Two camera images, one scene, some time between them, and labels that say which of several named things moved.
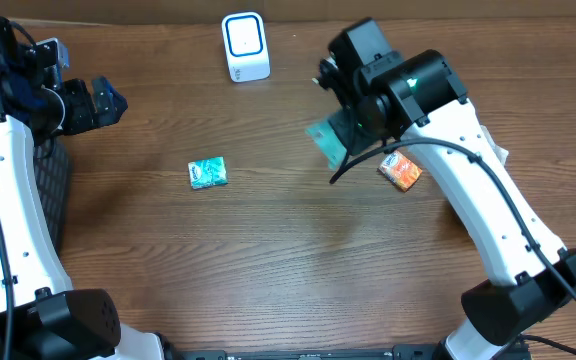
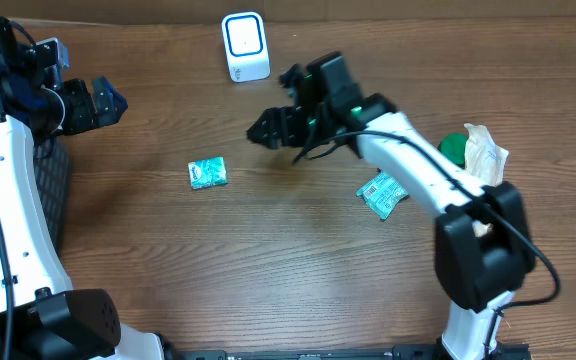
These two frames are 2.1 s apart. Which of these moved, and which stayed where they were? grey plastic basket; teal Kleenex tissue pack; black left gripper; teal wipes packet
Moved: teal wipes packet
Stayed: teal Kleenex tissue pack; grey plastic basket; black left gripper
